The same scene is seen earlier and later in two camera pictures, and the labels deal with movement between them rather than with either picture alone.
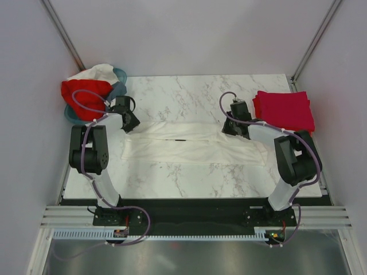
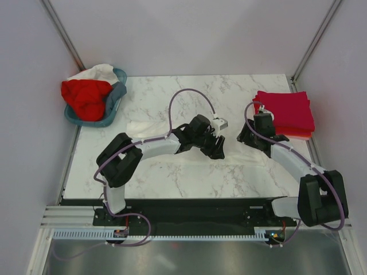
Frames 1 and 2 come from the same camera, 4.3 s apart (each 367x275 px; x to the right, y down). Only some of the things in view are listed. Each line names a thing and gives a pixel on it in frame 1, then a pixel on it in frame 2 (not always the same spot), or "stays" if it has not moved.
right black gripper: [226, 129] to [243, 136]
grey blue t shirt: [118, 89] stays
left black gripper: [135, 123] to [214, 152]
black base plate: [190, 215] stays
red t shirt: [102, 88] stays
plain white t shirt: [100, 72] stays
